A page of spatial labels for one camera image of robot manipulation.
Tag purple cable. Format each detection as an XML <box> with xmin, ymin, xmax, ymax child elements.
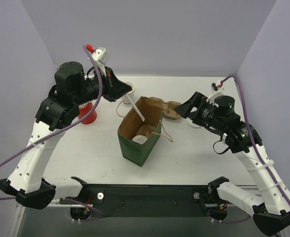
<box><xmin>0</xmin><ymin>44</ymin><xmax>104</xmax><ymax>222</ymax></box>
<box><xmin>210</xmin><ymin>74</ymin><xmax>290</xmax><ymax>224</ymax></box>

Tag red straw holder cup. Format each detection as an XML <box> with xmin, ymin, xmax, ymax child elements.
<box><xmin>78</xmin><ymin>102</ymin><xmax>97</xmax><ymax>125</ymax></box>

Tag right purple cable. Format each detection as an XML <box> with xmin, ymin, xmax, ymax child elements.
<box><xmin>210</xmin><ymin>74</ymin><xmax>290</xmax><ymax>224</ymax></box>

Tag stacked white paper cups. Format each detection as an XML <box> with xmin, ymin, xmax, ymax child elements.
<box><xmin>121</xmin><ymin>82</ymin><xmax>135</xmax><ymax>106</ymax></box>

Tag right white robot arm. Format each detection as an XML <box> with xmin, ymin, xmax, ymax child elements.
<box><xmin>174</xmin><ymin>92</ymin><xmax>290</xmax><ymax>237</ymax></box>

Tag brown pulp cup carrier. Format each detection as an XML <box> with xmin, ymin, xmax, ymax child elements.
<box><xmin>136</xmin><ymin>124</ymin><xmax>156</xmax><ymax>138</ymax></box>

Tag green paper takeout bag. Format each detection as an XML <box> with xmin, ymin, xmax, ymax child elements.
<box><xmin>117</xmin><ymin>97</ymin><xmax>173</xmax><ymax>167</ymax></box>

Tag single white straw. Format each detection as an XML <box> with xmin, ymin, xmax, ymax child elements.
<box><xmin>125</xmin><ymin>93</ymin><xmax>145</xmax><ymax>121</ymax></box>

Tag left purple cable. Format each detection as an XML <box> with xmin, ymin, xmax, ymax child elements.
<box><xmin>0</xmin><ymin>44</ymin><xmax>104</xmax><ymax>222</ymax></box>

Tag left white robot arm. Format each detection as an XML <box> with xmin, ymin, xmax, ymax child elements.
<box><xmin>0</xmin><ymin>61</ymin><xmax>132</xmax><ymax>209</ymax></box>

